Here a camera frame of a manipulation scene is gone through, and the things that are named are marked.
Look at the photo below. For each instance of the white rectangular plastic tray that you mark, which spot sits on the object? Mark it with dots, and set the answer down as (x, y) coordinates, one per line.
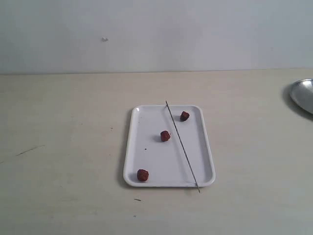
(165, 161)

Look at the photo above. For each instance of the thin metal skewer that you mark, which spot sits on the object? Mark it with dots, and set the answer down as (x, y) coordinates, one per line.
(181, 143)

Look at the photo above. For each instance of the red meat chunk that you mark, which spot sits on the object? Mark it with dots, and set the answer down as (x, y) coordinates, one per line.
(165, 136)
(142, 175)
(184, 116)

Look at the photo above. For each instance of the round metal plate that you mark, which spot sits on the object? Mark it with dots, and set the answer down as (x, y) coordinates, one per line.
(301, 92)

